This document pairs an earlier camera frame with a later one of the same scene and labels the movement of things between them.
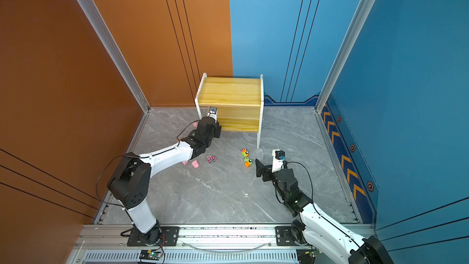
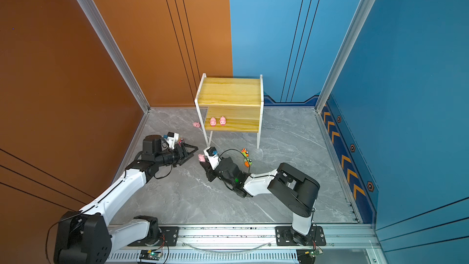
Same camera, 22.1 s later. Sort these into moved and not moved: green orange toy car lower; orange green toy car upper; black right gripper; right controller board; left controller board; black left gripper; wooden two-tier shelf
Moved: black left gripper; black right gripper
Not moved: right controller board; green orange toy car lower; left controller board; wooden two-tier shelf; orange green toy car upper
